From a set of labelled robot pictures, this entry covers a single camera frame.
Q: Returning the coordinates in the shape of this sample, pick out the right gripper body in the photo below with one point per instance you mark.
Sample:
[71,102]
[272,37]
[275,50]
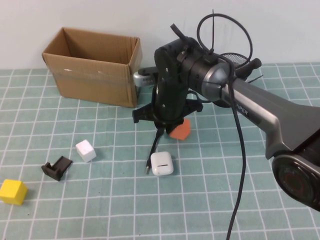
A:
[142,113]

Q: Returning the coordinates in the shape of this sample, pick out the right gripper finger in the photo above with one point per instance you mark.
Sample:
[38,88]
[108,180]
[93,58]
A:
[175,126]
[160,128]

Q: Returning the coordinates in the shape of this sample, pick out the orange foam cube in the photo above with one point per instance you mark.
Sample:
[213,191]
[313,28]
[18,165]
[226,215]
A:
[181,132]

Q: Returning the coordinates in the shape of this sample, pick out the thin black pen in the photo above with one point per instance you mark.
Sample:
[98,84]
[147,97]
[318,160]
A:
[153,147]

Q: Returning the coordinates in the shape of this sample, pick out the white earbuds case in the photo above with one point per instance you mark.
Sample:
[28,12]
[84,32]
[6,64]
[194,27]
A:
[161,163]

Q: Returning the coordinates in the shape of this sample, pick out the black precision screwdriver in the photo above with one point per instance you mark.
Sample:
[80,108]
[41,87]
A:
[253,64]

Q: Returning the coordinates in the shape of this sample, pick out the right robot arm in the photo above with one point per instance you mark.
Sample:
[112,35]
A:
[262,105]

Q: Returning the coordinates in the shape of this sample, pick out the brown cardboard box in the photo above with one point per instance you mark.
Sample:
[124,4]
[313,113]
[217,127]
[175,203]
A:
[87,87]

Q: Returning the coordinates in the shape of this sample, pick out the white foam cube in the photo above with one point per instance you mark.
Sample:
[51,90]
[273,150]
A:
[85,150]

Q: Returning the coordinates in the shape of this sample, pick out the black mesh pen holder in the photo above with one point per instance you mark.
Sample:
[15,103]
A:
[237,58]

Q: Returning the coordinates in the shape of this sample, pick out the yellow foam cube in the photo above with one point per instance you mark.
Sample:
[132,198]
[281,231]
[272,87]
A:
[12,192]

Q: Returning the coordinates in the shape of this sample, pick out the black plastic bracket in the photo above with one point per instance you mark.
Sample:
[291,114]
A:
[57,168]

